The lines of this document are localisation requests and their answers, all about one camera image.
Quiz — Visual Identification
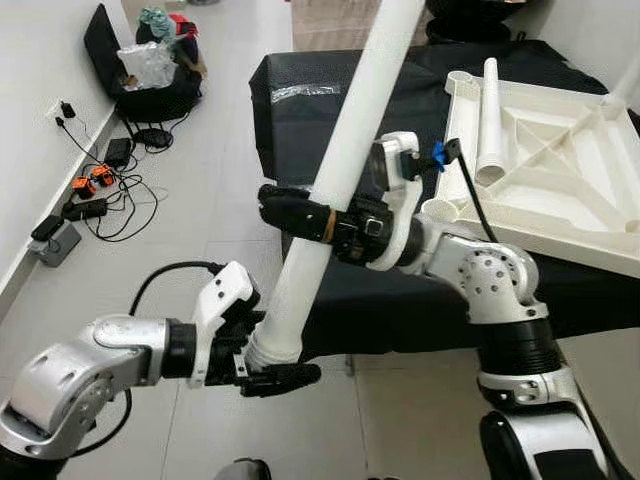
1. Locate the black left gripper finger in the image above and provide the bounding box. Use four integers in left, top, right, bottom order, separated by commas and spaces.
240, 362, 323, 399

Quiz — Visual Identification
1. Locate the black table cloth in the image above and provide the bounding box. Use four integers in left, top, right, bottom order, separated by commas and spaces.
248, 40, 640, 361

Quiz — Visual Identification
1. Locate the flat clear plastic bag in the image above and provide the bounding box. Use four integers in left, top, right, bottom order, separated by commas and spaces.
268, 83, 343, 104

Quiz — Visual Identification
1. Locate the grey robot left foot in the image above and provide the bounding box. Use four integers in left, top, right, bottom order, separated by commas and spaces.
212, 458, 273, 480

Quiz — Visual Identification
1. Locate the black stand base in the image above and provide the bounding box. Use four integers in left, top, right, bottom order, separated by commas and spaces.
130, 127, 173, 151

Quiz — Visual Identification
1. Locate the black bag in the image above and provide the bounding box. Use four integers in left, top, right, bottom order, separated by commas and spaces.
83, 3, 206, 123

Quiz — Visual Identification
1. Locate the black power adapter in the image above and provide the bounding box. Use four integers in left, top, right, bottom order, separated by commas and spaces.
103, 137, 134, 169

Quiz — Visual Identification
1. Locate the beige striped cloth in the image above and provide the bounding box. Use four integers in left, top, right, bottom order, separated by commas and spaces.
290, 0, 386, 51

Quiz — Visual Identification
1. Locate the crumpled clear plastic bag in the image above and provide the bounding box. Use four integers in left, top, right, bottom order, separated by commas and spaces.
118, 42, 179, 93

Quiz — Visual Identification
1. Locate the orange black battery charger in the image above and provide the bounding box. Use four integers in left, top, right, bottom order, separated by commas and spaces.
72, 163, 116, 199

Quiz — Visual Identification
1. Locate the white plastic table top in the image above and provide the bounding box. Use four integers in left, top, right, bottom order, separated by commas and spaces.
420, 68, 640, 279

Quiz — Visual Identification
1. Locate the black power strip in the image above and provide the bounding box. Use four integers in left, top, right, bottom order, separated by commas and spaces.
62, 197, 109, 223

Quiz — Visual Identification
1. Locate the red and teal clothes pile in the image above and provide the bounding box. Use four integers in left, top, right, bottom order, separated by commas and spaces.
138, 5, 201, 46

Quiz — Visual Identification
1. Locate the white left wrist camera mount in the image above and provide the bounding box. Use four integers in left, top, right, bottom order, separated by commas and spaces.
188, 262, 256, 389

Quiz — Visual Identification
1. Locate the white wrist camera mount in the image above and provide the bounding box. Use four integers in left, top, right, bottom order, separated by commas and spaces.
370, 132, 426, 271
188, 262, 256, 389

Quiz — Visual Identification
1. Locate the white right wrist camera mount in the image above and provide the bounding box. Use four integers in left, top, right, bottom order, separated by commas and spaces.
370, 132, 426, 271

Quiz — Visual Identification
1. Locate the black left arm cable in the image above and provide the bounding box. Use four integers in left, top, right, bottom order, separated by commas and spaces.
128, 262, 226, 316

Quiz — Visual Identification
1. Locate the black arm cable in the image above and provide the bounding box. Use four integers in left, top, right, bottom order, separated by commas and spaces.
128, 262, 226, 316
445, 140, 501, 246

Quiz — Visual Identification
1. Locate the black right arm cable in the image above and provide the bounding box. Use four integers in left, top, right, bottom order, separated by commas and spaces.
445, 140, 501, 246

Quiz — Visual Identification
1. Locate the black floor cable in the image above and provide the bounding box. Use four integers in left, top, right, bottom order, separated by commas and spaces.
55, 110, 161, 243

